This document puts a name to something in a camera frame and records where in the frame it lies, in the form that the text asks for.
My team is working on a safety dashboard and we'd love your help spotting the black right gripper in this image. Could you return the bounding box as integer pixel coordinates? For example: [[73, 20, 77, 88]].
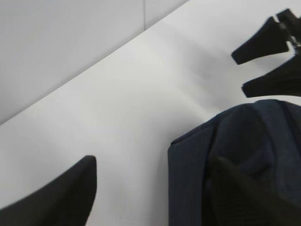
[[231, 8, 301, 98]]

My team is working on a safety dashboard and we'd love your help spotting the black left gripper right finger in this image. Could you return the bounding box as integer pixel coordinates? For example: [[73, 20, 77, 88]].
[[206, 156, 301, 226]]

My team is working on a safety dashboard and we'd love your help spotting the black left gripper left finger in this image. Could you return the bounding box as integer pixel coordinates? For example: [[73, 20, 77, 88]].
[[0, 155, 97, 226]]

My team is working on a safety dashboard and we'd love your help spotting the dark blue lunch bag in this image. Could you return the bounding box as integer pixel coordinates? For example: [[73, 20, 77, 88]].
[[168, 99, 301, 226]]

